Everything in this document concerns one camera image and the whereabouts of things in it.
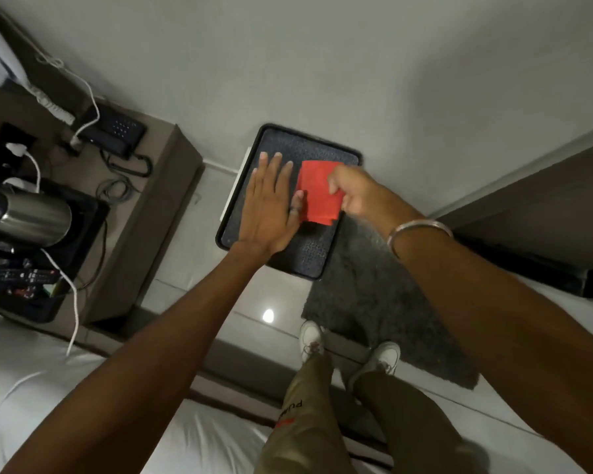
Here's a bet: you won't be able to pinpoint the person's left hand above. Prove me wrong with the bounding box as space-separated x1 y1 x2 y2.
233 152 305 257

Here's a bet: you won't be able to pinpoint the person's right hand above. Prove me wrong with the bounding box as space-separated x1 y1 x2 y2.
327 164 425 233

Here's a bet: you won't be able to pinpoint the red cloth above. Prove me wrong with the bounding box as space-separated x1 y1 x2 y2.
295 161 347 226

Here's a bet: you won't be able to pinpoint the black textured tray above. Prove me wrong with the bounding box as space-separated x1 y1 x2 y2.
215 123 364 281

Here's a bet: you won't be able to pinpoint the person's left forearm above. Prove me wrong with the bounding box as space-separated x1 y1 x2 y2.
0 241 277 474

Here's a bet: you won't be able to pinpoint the person's right forearm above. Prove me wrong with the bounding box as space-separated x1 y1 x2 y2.
388 214 593 474

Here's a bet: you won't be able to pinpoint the brown bedside table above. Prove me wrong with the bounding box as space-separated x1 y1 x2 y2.
0 81 204 325

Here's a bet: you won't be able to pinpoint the grey rug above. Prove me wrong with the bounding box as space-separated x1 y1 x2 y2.
301 214 480 390

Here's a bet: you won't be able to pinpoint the white shoe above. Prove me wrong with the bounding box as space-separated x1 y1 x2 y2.
298 320 326 364
348 341 401 390

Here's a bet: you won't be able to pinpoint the black telephone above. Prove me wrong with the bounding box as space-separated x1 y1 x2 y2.
76 103 148 161

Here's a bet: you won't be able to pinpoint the black kettle tray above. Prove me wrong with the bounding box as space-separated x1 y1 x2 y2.
0 178 111 324

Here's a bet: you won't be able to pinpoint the dark wooden door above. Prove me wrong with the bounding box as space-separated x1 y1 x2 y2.
432 137 593 300

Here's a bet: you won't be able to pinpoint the steel electric kettle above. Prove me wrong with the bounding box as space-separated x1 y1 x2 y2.
0 186 74 250

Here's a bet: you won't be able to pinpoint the olive trousers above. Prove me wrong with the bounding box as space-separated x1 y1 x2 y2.
254 353 477 474

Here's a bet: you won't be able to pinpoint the black remote control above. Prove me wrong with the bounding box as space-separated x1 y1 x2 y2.
0 268 63 293

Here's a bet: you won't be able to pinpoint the black socket panel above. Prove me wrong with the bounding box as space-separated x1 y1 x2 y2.
0 121 39 189

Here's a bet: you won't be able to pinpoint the white bed sheet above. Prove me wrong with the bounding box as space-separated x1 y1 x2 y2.
0 313 396 474

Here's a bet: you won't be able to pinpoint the silver bracelet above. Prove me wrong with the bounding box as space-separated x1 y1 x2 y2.
386 219 454 260

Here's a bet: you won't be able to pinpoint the black coiled telephone cord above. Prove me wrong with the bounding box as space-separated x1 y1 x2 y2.
99 150 154 178

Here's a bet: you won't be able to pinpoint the grey cable bundle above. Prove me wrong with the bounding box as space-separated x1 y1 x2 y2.
96 176 140 205

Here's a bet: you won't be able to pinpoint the white coiled cord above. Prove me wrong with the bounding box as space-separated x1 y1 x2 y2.
27 49 101 146

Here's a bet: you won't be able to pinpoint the white charger cable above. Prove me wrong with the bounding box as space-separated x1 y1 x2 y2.
0 150 81 460

